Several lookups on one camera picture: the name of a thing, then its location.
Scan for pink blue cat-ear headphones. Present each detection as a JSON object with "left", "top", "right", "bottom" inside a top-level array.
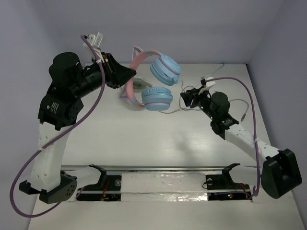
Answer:
[{"left": 118, "top": 46, "right": 182, "bottom": 112}]

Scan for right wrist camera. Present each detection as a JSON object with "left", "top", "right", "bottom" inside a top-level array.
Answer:
[{"left": 199, "top": 75, "right": 216, "bottom": 94}]

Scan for grey headphone cable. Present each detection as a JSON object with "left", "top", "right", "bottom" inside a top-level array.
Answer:
[{"left": 159, "top": 81, "right": 249, "bottom": 122}]

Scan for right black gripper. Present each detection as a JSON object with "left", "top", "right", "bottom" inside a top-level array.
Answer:
[{"left": 180, "top": 86, "right": 216, "bottom": 121}]

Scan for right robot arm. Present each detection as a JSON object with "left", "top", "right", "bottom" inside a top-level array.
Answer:
[{"left": 180, "top": 89, "right": 302, "bottom": 199}]

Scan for white foil-taped block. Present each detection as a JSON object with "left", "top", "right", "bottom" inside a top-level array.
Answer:
[{"left": 120, "top": 172, "right": 208, "bottom": 202}]

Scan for teal earbuds with cable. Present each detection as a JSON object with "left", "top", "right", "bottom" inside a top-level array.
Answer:
[{"left": 191, "top": 61, "right": 227, "bottom": 83}]

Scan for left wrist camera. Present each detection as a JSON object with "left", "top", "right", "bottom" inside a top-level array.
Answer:
[{"left": 81, "top": 32, "right": 105, "bottom": 59}]

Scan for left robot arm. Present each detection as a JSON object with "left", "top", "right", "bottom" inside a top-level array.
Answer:
[{"left": 19, "top": 52, "right": 136, "bottom": 204}]

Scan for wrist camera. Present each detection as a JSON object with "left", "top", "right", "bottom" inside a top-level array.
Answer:
[
  {"left": 199, "top": 75, "right": 216, "bottom": 94},
  {"left": 81, "top": 32, "right": 105, "bottom": 59}
]

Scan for aluminium rail frame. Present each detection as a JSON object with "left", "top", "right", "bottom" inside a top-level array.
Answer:
[{"left": 59, "top": 164, "right": 260, "bottom": 172}]

